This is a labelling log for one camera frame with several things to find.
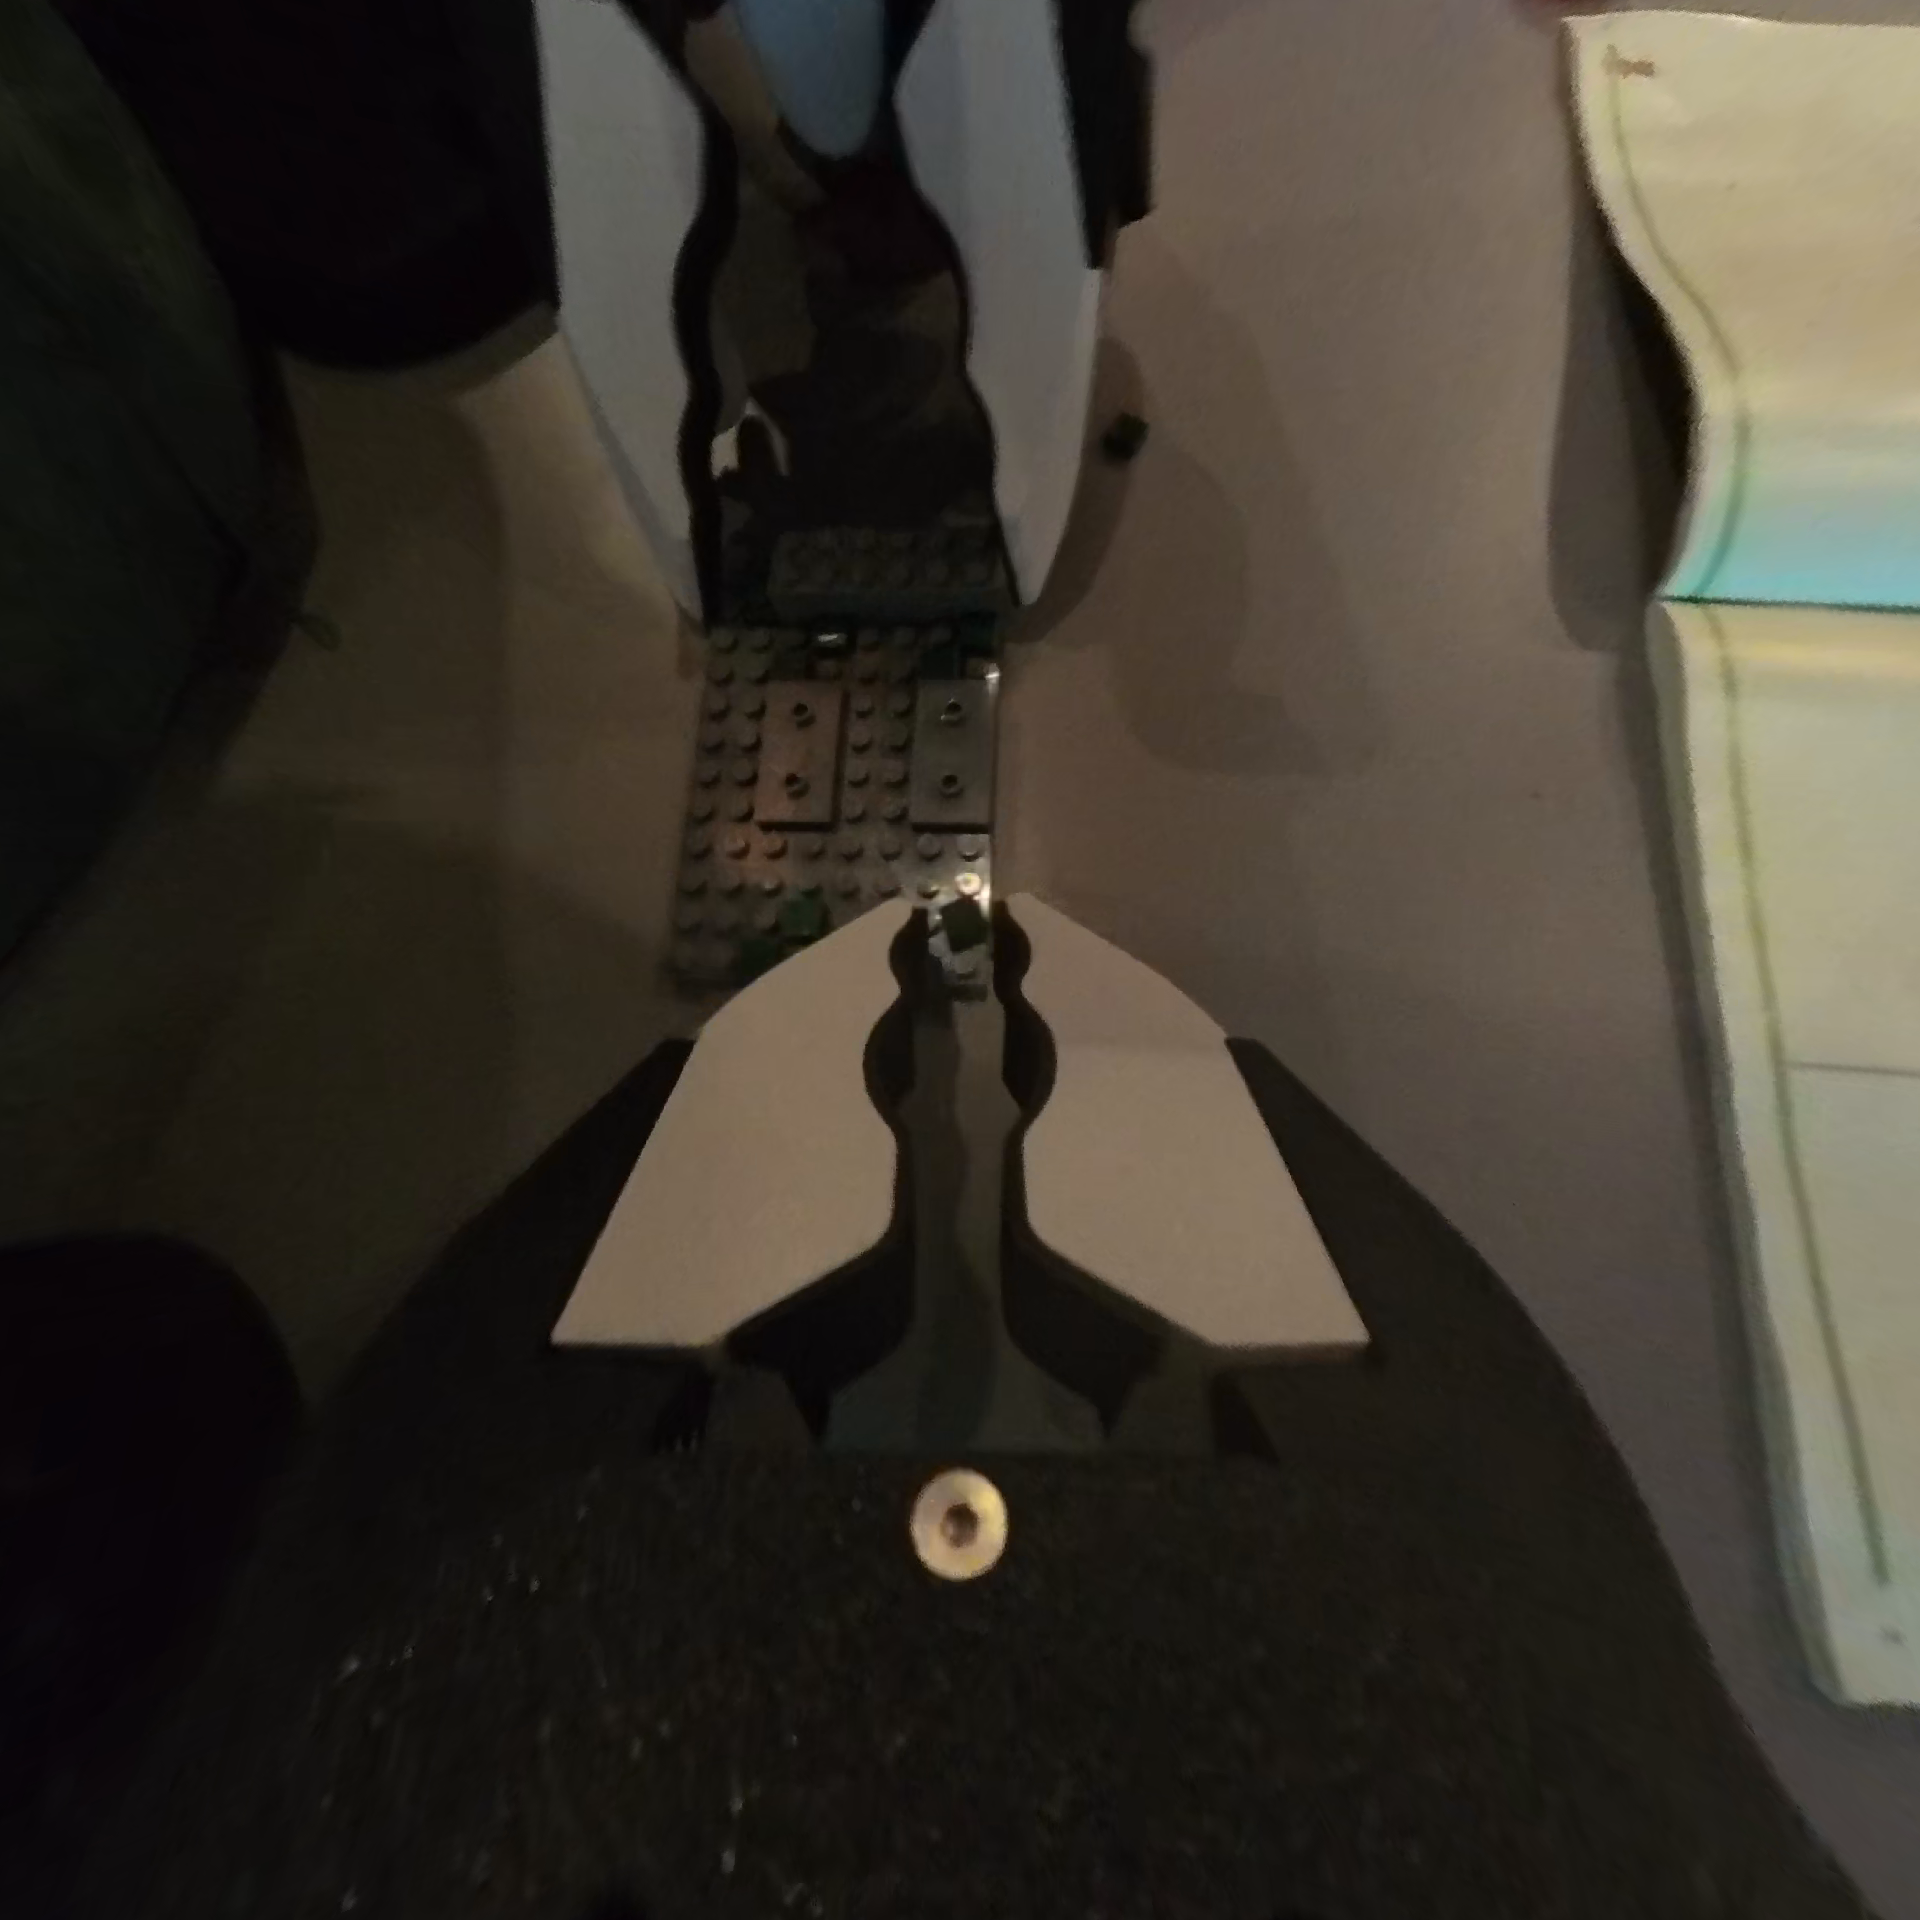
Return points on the grey long building brick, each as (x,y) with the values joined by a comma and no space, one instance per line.
(884,570)

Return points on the grey studded building baseplate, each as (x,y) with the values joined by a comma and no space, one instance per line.
(877,750)

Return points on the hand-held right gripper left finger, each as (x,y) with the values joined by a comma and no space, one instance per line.
(750,1171)

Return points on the person's green sweater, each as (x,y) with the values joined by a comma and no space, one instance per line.
(120,451)

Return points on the open white instruction booklet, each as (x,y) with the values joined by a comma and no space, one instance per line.
(1798,902)

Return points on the grey smooth two-hole tile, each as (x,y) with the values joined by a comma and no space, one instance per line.
(961,728)
(802,735)

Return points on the black honeycomb cushion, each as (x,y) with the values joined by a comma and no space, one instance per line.
(120,1501)

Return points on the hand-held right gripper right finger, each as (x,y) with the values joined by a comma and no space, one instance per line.
(1171,1171)

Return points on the small dark green brick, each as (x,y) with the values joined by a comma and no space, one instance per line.
(1124,435)
(961,934)
(764,950)
(806,912)

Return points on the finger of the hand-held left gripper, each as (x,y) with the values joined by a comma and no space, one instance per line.
(1019,224)
(614,224)

